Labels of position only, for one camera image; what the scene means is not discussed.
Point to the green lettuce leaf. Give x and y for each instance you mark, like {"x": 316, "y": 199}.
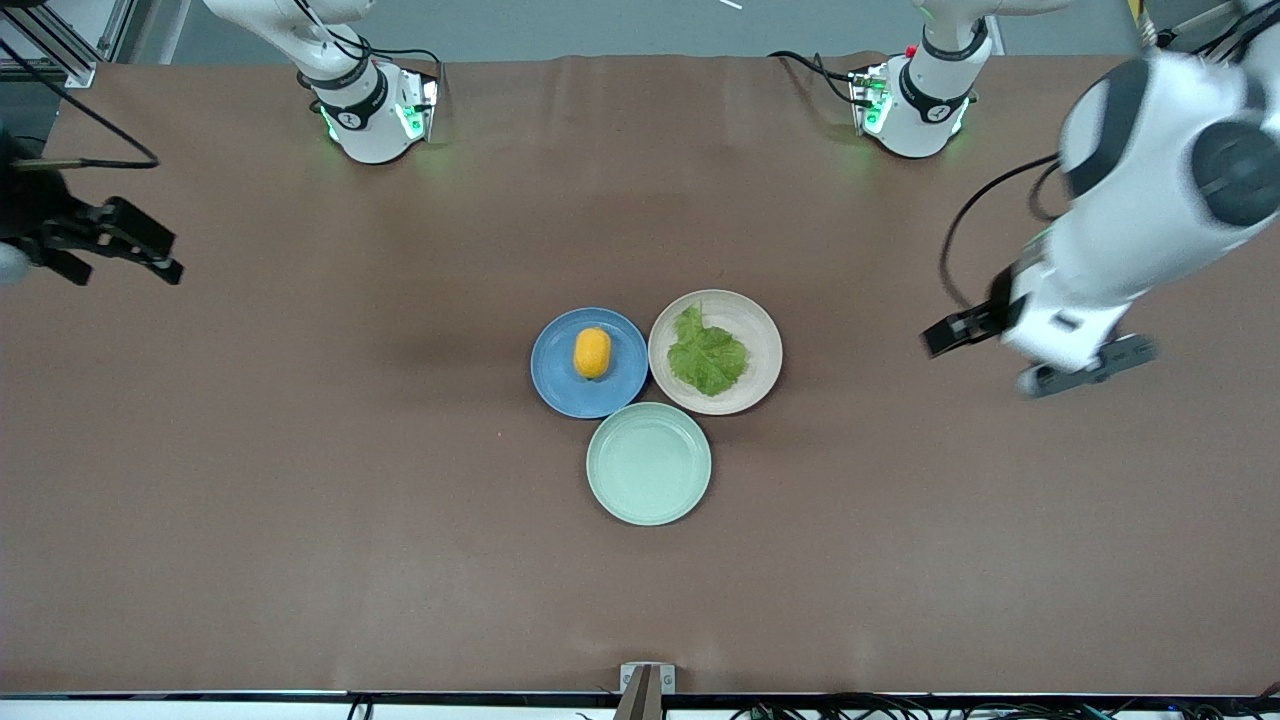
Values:
{"x": 706, "y": 355}

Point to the yellow lemon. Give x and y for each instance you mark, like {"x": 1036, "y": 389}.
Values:
{"x": 592, "y": 353}

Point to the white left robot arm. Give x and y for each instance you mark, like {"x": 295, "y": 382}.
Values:
{"x": 1140, "y": 190}

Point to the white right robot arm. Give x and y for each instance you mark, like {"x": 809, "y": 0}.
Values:
{"x": 365, "y": 110}

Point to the beige plate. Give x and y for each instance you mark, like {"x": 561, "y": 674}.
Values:
{"x": 758, "y": 345}

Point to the light green plate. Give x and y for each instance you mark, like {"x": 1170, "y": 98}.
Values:
{"x": 649, "y": 464}

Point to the brown table cover sheet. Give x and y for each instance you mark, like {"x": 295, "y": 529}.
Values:
{"x": 400, "y": 500}

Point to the blue plate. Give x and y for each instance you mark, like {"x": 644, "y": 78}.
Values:
{"x": 560, "y": 385}

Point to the aluminium frame profile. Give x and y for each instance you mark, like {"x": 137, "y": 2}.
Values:
{"x": 60, "y": 45}

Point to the aluminium frame with yellow tag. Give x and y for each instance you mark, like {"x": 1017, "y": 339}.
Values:
{"x": 1185, "y": 22}

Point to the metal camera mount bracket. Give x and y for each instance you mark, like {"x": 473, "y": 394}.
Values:
{"x": 646, "y": 685}

